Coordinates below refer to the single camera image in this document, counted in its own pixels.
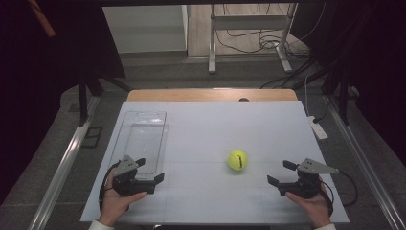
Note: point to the black floor frame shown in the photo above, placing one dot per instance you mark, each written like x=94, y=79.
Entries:
x=92, y=136

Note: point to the white power strip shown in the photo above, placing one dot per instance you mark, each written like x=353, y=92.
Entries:
x=318, y=129

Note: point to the clear plastic container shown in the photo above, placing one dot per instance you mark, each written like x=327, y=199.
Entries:
x=143, y=140

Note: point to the person's right hand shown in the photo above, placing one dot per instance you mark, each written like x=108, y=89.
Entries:
x=314, y=207

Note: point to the wooden table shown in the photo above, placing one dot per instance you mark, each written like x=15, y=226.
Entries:
x=191, y=95

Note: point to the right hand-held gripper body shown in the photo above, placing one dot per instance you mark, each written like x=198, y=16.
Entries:
x=303, y=188

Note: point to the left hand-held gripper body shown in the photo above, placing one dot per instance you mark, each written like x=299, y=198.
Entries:
x=127, y=185

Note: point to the black stand legs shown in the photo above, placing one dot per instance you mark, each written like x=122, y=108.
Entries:
x=83, y=102

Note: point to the white cabinet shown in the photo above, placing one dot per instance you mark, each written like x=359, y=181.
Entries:
x=143, y=28

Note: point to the white table cover board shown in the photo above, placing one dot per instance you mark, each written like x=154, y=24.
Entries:
x=207, y=127

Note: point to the grey metal desk frame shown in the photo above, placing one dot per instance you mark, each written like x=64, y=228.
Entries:
x=212, y=38

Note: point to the yellow tennis ball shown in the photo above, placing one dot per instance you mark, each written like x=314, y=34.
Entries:
x=234, y=158

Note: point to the dark curtain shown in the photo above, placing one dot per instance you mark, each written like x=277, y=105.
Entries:
x=376, y=64
x=38, y=80

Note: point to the person's right white sleeve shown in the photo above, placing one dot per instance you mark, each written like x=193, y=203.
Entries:
x=325, y=227

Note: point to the person's left hand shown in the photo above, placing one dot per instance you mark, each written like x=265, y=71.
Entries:
x=115, y=204

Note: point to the aluminium rail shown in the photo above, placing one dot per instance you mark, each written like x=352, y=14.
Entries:
x=63, y=166
x=364, y=166

